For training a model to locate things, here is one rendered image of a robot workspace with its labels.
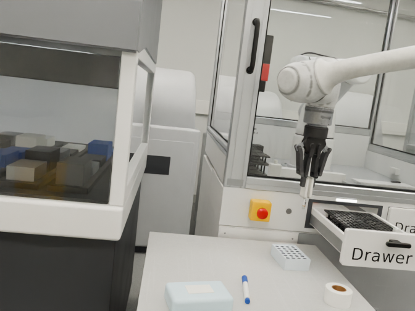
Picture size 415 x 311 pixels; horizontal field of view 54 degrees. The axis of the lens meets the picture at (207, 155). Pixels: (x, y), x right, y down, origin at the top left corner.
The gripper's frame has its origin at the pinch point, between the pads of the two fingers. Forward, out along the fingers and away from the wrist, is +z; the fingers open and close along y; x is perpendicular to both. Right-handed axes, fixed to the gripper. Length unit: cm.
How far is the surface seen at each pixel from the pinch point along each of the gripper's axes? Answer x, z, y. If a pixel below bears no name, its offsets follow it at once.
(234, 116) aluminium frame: 22.8, -19.3, -18.6
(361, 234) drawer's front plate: -19.2, 8.9, 7.9
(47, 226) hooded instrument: 12, 18, -78
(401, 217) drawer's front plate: 3.8, 11.2, 46.4
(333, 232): -6.1, 13.4, 8.5
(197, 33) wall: 332, -90, 60
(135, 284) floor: 136, 102, -24
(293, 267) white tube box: -8.4, 23.8, -6.2
